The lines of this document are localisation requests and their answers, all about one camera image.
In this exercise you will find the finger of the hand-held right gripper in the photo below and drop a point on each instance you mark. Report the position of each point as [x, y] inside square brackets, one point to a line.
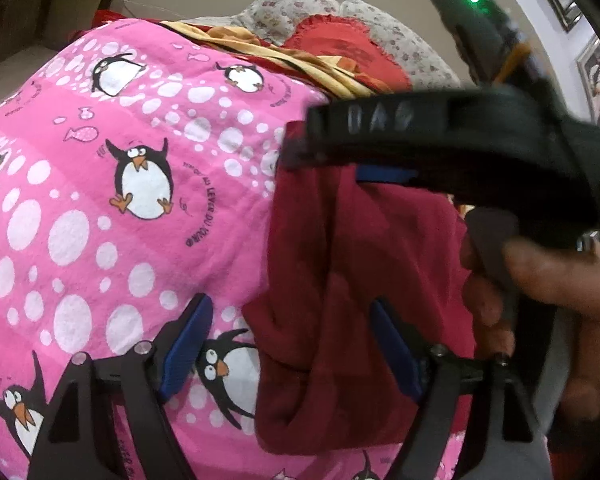
[360, 130]

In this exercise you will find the floral grey pillow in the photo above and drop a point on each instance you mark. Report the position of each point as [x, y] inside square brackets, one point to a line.
[300, 2]

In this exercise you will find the yellow and red patterned blanket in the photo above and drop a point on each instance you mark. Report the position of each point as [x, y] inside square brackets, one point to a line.
[320, 67]

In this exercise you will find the person's right hand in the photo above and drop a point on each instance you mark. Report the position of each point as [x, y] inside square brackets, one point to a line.
[555, 305]

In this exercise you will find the red frilled pillow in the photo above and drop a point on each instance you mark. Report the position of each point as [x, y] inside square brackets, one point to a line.
[350, 47]

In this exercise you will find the dark red garment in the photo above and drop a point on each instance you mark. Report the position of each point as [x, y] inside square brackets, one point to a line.
[360, 260]

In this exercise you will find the pink penguin print blanket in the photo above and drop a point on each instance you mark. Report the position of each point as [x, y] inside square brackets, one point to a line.
[105, 220]

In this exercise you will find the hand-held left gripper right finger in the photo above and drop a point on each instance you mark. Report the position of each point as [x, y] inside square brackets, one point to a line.
[395, 345]

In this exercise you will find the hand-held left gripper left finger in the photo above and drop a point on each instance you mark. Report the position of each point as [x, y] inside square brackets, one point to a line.
[185, 345]

